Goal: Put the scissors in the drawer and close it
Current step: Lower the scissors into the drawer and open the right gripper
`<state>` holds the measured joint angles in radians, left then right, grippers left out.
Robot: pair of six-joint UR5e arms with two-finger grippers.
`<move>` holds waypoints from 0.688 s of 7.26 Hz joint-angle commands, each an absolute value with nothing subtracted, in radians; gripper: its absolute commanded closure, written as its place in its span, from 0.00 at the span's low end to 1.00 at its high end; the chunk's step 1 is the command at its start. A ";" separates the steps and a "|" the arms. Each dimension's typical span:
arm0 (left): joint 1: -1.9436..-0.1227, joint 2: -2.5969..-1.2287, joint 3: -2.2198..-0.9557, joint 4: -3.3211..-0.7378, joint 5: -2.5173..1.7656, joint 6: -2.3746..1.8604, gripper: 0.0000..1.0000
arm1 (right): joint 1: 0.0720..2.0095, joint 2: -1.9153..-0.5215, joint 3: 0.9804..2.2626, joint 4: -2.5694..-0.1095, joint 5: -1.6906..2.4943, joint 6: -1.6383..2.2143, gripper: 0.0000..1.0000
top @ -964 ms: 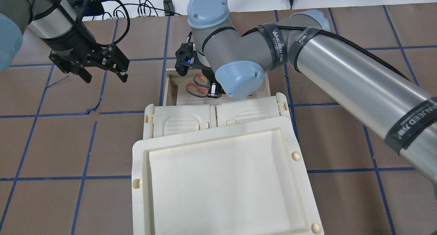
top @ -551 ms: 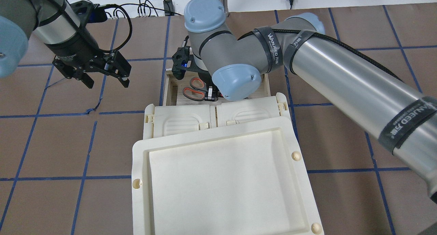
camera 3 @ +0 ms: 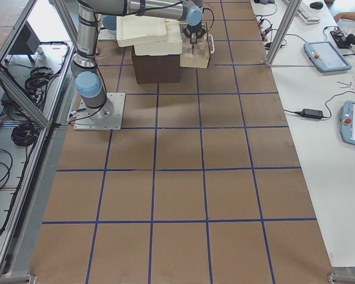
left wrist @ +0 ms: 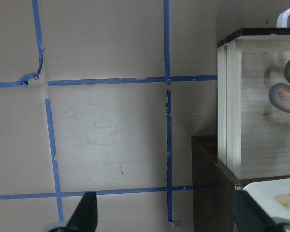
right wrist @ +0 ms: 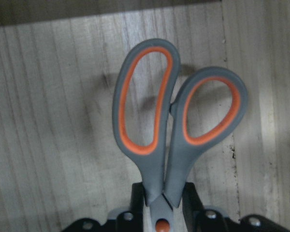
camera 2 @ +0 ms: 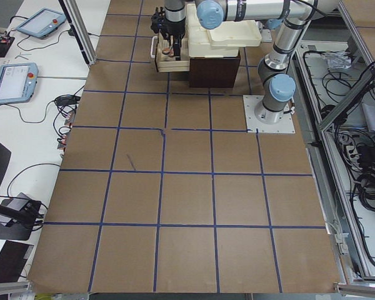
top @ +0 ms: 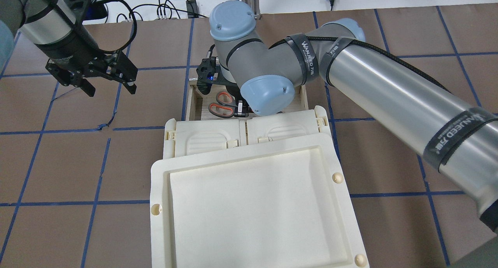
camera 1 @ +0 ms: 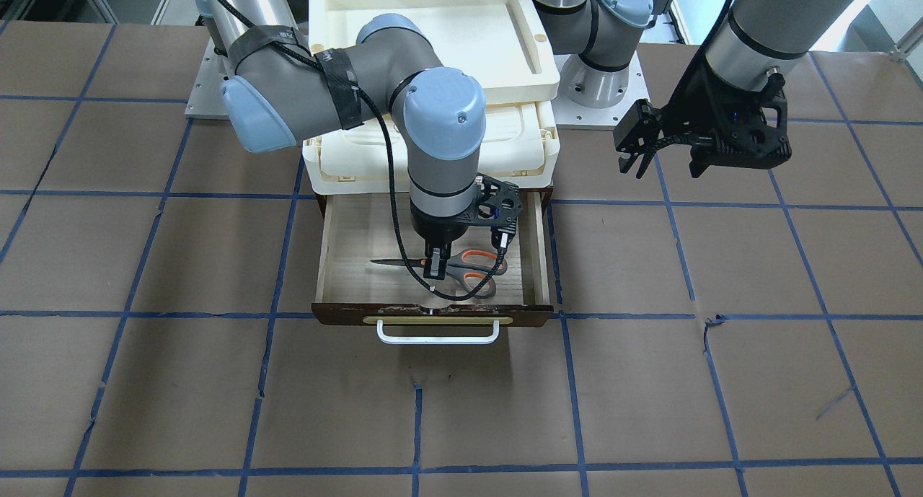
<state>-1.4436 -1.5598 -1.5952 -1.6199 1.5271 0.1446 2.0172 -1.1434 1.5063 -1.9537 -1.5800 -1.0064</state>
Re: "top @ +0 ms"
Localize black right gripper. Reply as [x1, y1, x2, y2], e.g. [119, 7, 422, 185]
[196, 44, 249, 117]

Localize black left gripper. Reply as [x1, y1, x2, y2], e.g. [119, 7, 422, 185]
[35, 0, 138, 97]

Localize orange grey scissors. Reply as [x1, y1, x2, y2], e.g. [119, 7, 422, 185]
[208, 91, 238, 119]

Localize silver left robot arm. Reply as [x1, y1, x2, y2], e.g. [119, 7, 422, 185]
[1, 0, 138, 96]

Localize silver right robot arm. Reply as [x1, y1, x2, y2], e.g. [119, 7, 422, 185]
[209, 0, 498, 232]

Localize light wooden drawer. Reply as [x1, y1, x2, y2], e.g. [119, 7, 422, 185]
[185, 78, 309, 121]

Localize cream plastic storage box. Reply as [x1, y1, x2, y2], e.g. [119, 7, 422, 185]
[163, 106, 331, 159]

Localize cream plastic tray lid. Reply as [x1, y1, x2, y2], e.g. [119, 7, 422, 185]
[150, 133, 370, 268]

